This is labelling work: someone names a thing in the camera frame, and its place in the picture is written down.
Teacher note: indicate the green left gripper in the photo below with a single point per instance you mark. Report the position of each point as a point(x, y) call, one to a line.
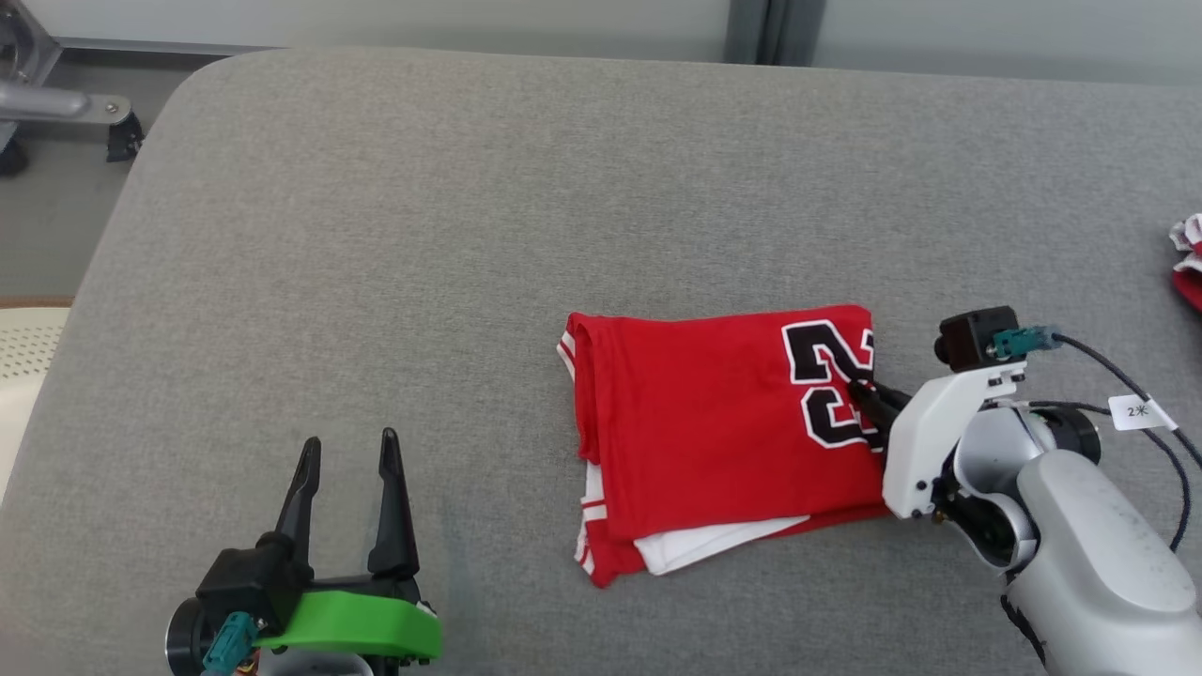
point(366, 629)

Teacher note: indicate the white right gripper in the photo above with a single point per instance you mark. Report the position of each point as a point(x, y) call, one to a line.
point(920, 441)

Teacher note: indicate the red jersey shirt white sleeves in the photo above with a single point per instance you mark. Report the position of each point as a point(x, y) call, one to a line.
point(704, 422)

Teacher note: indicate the red shorts with white trim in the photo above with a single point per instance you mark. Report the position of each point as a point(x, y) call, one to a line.
point(1193, 282)

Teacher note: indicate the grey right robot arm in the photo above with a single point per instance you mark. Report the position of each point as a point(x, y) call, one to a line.
point(1080, 545)

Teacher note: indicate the white perforated laundry basket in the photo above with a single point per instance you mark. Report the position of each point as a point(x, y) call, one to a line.
point(23, 357)

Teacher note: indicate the grey metal wheeled base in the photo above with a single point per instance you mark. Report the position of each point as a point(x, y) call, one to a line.
point(56, 103)

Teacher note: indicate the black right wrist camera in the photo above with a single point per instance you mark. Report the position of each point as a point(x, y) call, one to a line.
point(967, 338)

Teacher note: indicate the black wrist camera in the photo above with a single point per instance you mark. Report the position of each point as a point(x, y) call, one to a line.
point(235, 582)
point(967, 338)

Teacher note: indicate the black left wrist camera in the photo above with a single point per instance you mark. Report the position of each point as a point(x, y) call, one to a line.
point(235, 582)

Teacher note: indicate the grey vertical post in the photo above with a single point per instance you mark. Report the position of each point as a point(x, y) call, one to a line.
point(770, 28)

